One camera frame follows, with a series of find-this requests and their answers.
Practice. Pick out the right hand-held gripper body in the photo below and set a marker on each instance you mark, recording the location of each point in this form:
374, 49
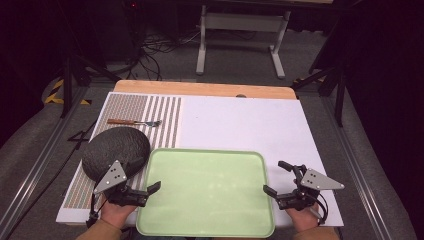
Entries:
315, 181

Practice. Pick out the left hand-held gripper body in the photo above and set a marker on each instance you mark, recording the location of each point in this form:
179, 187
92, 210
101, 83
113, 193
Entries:
111, 178

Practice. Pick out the dark textured round plate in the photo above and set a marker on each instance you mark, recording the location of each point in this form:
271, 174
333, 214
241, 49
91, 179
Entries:
113, 146

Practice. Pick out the light green tray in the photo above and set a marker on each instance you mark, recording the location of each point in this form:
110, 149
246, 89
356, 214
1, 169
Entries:
205, 193

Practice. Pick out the person's left hand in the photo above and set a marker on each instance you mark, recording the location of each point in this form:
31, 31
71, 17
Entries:
116, 215

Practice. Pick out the person's right hand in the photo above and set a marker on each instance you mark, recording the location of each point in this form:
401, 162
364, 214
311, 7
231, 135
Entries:
305, 218

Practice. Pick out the striped placemat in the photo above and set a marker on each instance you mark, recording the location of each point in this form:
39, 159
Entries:
156, 113

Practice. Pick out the white table cover board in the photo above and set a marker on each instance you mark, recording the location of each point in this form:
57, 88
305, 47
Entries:
240, 123

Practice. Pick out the black tripod stand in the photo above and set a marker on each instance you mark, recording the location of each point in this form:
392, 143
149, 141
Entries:
71, 76
338, 86

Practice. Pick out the yellow black hazard tape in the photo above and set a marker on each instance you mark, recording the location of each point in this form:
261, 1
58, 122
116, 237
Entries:
53, 95

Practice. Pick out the aluminium floor rail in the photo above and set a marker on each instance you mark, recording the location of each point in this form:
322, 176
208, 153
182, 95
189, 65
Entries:
36, 166
358, 166

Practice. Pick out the white metal desk frame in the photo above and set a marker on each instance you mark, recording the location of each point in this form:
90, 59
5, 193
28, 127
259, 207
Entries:
245, 21

